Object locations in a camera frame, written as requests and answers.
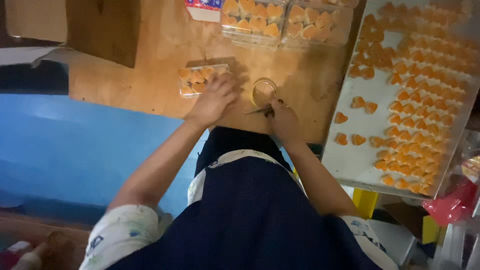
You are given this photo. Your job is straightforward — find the dark blue apron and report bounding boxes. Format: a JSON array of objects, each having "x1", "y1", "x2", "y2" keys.
[{"x1": 106, "y1": 126, "x2": 384, "y2": 270}]

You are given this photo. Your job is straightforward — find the red blue white packet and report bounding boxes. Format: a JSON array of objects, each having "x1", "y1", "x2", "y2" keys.
[{"x1": 184, "y1": 0, "x2": 223, "y2": 23}]

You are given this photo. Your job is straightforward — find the metal scissors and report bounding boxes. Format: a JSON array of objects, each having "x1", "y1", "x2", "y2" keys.
[{"x1": 244, "y1": 99, "x2": 284, "y2": 118}]

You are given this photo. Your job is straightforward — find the rows of orange heart cookies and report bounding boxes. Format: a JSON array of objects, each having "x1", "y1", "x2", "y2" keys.
[{"x1": 334, "y1": 1, "x2": 480, "y2": 196}]

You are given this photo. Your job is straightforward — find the person's left hand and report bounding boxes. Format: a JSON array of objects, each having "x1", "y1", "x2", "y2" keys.
[{"x1": 185, "y1": 73, "x2": 241, "y2": 130}]

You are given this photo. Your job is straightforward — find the small clear plastic cookie box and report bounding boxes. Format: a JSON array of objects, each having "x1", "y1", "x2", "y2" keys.
[{"x1": 177, "y1": 64, "x2": 231, "y2": 99}]

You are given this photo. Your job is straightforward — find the yellow stool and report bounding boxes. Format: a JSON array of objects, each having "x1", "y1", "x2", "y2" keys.
[{"x1": 352, "y1": 188, "x2": 380, "y2": 220}]

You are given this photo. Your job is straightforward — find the filled clear plastic cookie box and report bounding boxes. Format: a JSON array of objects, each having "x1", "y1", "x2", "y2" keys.
[
  {"x1": 220, "y1": 0, "x2": 288, "y2": 48},
  {"x1": 281, "y1": 0, "x2": 354, "y2": 50}
]

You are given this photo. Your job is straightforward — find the brown cardboard box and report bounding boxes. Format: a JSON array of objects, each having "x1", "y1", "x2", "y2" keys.
[{"x1": 4, "y1": 0, "x2": 142, "y2": 69}]

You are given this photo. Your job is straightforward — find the clear plastic bag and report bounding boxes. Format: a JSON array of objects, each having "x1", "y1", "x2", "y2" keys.
[{"x1": 458, "y1": 130, "x2": 480, "y2": 190}]

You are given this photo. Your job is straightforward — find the large white baking tray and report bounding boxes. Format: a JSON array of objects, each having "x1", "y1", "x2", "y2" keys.
[{"x1": 321, "y1": 0, "x2": 480, "y2": 200}]

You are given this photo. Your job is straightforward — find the cluster of heart cookies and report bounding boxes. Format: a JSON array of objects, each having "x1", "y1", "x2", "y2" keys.
[{"x1": 178, "y1": 67, "x2": 216, "y2": 96}]

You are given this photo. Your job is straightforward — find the red plastic bag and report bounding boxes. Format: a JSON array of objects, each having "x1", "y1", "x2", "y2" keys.
[{"x1": 421, "y1": 179, "x2": 479, "y2": 226}]

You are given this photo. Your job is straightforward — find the white patterned shirt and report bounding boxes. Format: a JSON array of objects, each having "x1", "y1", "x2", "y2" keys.
[{"x1": 79, "y1": 149, "x2": 399, "y2": 270}]

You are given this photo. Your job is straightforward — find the clear tape roll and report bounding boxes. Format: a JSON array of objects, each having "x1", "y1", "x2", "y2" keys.
[{"x1": 250, "y1": 77, "x2": 279, "y2": 110}]

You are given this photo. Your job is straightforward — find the person's right hand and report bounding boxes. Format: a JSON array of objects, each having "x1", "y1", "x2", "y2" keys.
[{"x1": 264, "y1": 98, "x2": 301, "y2": 146}]

